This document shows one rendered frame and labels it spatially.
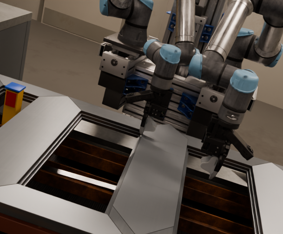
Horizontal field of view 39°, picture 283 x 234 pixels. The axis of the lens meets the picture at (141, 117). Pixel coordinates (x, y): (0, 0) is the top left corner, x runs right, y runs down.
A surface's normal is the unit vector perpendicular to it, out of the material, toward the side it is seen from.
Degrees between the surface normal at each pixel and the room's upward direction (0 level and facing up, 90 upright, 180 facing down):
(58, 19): 90
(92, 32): 90
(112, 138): 0
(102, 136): 0
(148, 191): 0
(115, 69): 90
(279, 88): 90
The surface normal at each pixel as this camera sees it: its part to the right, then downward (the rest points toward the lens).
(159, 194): 0.26, -0.88
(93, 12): -0.31, 0.32
